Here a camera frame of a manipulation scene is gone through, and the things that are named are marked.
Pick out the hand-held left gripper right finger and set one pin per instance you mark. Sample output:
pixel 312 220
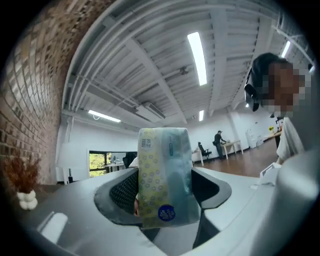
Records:
pixel 245 220

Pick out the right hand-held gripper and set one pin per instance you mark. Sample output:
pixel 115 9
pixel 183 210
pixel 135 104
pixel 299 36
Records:
pixel 300 175

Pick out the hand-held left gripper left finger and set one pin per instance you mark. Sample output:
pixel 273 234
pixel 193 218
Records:
pixel 82 212

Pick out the yellow patterned tissue pack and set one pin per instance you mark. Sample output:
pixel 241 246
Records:
pixel 162 175

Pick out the person's grey shirt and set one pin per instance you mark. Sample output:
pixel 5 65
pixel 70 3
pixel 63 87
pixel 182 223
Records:
pixel 290 142

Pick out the window with green view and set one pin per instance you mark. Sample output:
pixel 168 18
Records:
pixel 97 165

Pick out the white bubble vase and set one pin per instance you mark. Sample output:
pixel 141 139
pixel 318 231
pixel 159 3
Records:
pixel 27 200

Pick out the white cabinet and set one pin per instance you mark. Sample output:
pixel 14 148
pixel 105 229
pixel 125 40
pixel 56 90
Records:
pixel 252 137

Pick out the brown dried plant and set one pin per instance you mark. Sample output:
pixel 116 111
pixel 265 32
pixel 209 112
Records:
pixel 21 172

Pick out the white table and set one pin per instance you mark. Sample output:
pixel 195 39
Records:
pixel 232 145

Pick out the black office chair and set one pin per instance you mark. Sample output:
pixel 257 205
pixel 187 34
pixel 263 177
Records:
pixel 203 151

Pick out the person's head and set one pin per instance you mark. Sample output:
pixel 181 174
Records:
pixel 280 82

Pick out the ceiling air conditioner unit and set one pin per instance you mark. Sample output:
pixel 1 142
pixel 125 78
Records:
pixel 150 112

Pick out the black head-mounted camera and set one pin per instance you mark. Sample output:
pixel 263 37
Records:
pixel 251 92

